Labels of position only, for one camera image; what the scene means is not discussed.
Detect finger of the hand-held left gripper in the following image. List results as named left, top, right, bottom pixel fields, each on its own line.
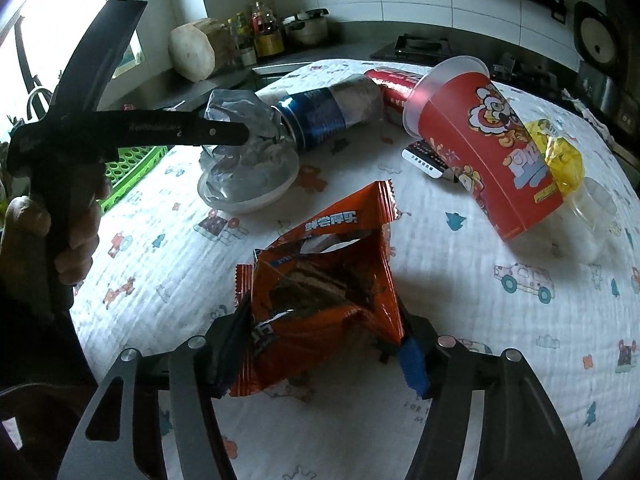
left=95, top=111, right=250, bottom=153
left=55, top=1, right=148, bottom=116

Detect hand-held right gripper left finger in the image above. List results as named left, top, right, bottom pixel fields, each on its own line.
left=60, top=300, right=251, bottom=480

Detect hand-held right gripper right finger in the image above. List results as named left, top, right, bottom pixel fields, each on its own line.
left=399, top=310, right=581, bottom=480

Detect clear plastic bag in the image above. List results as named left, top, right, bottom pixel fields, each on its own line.
left=199, top=89, right=296, bottom=196

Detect orange snack wrapper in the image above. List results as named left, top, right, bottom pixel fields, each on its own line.
left=229, top=180, right=407, bottom=397

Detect blue and silver can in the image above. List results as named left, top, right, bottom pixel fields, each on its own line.
left=272, top=74, right=386, bottom=152

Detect red can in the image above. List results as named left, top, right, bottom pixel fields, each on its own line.
left=365, top=67, right=427, bottom=111

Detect person's left forearm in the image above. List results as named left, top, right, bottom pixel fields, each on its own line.
left=0, top=232, right=98, bottom=421

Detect person's left hand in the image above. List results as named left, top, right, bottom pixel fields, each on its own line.
left=0, top=180, right=113, bottom=286

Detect window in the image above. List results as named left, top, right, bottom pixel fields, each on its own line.
left=0, top=0, right=208, bottom=121

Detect green plastic basket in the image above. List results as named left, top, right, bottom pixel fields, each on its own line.
left=95, top=144, right=170, bottom=213

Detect printed blanket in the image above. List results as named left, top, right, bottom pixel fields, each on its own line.
left=70, top=57, right=640, bottom=480

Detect steel faucet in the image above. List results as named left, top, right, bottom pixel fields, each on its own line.
left=25, top=87, right=55, bottom=122

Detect round wooden chopping block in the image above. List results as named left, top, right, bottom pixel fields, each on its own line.
left=167, top=17, right=236, bottom=82

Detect white bowl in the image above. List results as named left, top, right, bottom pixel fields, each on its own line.
left=196, top=152, right=301, bottom=213

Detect green cap bottle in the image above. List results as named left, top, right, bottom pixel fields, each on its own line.
left=227, top=12, right=256, bottom=53

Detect group of condiment bottles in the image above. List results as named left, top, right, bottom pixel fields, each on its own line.
left=250, top=2, right=286, bottom=58

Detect steel cooking pot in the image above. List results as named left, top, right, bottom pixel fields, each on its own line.
left=282, top=8, right=331, bottom=48

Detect red paper cup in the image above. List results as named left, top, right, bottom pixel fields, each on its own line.
left=402, top=56, right=566, bottom=243

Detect clear plastic cup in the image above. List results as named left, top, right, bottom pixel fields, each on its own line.
left=565, top=177, right=621, bottom=263

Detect black gas stove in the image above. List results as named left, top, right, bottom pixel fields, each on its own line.
left=370, top=34, right=451, bottom=66

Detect yellow plastic wrapper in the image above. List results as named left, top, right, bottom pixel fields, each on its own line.
left=520, top=119, right=586, bottom=196

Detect white rag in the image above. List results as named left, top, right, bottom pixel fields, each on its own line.
left=562, top=90, right=608, bottom=117

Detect steel container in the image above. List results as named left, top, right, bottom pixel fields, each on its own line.
left=580, top=60, right=622, bottom=113

